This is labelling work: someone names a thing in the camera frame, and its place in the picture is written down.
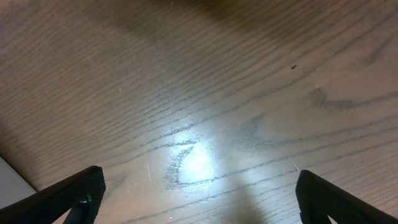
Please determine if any white cardboard box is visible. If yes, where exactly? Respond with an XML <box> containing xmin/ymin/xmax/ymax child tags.
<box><xmin>0</xmin><ymin>157</ymin><xmax>37</xmax><ymax>208</ymax></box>

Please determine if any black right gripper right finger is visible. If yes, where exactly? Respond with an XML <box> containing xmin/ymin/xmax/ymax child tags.
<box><xmin>295</xmin><ymin>170</ymin><xmax>397</xmax><ymax>224</ymax></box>

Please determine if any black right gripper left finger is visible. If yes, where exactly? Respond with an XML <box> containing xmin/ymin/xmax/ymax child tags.
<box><xmin>1</xmin><ymin>166</ymin><xmax>106</xmax><ymax>224</ymax></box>

